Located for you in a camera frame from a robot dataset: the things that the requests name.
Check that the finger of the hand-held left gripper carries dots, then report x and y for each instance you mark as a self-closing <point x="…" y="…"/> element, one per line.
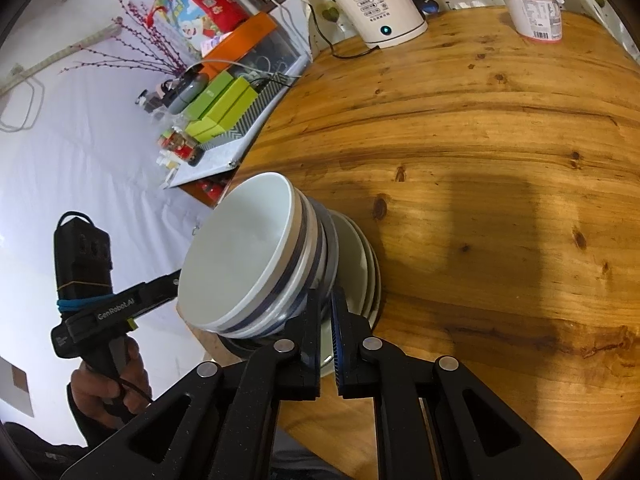
<point x="155" y="307"/>
<point x="160" y="282"/>

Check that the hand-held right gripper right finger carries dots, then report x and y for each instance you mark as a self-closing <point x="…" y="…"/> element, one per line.
<point x="340" y="355"/>

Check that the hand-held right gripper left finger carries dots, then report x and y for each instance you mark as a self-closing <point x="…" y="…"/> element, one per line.
<point x="307" y="350"/>

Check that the white bowl with blue stripe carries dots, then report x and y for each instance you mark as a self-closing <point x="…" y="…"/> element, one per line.
<point x="240" y="250"/>
<point x="318" y="255"/>

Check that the small olive plate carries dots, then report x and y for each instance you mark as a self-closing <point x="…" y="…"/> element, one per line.
<point x="352" y="255"/>

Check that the stainless steel bowl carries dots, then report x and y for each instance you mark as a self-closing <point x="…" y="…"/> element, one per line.
<point x="332" y="245"/>

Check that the person's left forearm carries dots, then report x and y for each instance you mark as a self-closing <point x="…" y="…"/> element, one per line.
<point x="40" y="455"/>

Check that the person's left hand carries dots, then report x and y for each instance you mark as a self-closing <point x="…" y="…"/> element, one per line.
<point x="90" y="395"/>

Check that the white board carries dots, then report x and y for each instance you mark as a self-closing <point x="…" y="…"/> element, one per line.
<point x="210" y="166"/>

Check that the red toy figurine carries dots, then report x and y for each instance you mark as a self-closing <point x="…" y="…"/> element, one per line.
<point x="182" y="147"/>

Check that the small glass jar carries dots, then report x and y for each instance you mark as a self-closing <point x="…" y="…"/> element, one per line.
<point x="147" y="100"/>

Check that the dark green box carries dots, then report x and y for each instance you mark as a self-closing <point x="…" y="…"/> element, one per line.
<point x="202" y="97"/>

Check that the grey oval case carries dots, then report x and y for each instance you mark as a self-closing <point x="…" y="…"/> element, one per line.
<point x="187" y="92"/>

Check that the black white patterned box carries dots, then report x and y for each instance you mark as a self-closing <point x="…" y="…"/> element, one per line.
<point x="255" y="110"/>

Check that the purple dried flower branches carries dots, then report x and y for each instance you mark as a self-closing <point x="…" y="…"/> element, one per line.
<point x="145" y="35"/>

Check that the orange lidded clear box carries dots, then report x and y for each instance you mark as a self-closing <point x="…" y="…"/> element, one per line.
<point x="245" y="35"/>

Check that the red cartoon printed package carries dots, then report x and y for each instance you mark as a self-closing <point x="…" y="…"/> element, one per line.
<point x="200" y="5"/>

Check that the cream electric kettle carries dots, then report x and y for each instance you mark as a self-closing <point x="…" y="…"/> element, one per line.
<point x="375" y="5"/>

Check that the white plastic tub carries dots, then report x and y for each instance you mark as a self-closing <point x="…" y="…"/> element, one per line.
<point x="537" y="15"/>

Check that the white wall pipe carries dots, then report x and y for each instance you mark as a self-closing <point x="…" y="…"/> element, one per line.
<point x="55" y="52"/>

